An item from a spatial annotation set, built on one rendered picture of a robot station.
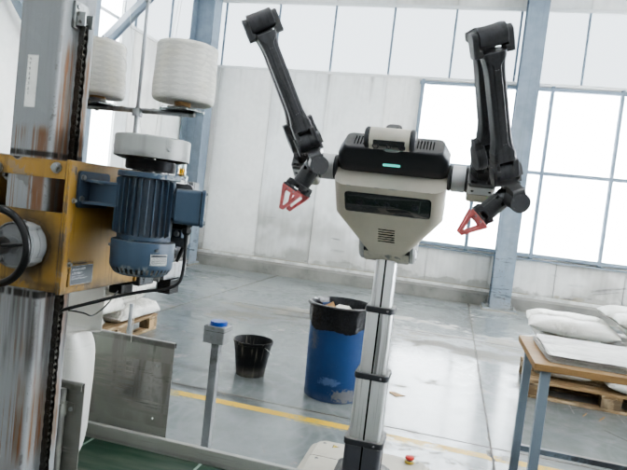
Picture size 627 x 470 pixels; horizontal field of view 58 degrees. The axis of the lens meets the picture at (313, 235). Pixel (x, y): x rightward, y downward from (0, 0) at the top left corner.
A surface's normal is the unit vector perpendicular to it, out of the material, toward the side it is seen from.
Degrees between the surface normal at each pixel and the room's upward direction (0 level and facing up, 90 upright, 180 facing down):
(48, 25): 90
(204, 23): 90
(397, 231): 130
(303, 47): 90
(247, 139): 90
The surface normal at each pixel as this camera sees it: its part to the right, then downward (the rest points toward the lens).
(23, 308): -0.24, 0.02
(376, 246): -0.26, 0.66
